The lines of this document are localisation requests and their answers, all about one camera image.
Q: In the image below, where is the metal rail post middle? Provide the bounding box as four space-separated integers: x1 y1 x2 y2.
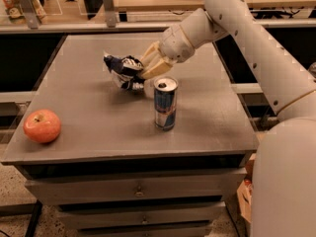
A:
103 0 117 28

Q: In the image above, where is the redbull can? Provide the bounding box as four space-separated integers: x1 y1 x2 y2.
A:
154 77 178 130

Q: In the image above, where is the grey drawer cabinet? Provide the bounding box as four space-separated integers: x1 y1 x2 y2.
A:
2 33 258 237

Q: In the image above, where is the cardboard box of snacks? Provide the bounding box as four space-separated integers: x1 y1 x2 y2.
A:
237 154 256 223

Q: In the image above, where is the red apple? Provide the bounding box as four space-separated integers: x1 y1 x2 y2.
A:
23 109 61 143

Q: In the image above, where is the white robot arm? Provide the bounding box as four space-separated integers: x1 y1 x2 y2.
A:
141 0 316 237

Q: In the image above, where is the blue chip bag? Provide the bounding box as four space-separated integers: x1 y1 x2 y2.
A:
104 53 144 92

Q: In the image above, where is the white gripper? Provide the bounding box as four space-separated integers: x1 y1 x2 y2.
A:
138 25 195 80

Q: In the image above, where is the metal rail post left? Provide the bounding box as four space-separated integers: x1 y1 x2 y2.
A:
19 0 40 30

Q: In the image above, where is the metal rail post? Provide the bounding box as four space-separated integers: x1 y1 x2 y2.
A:
19 0 40 30
103 0 117 28

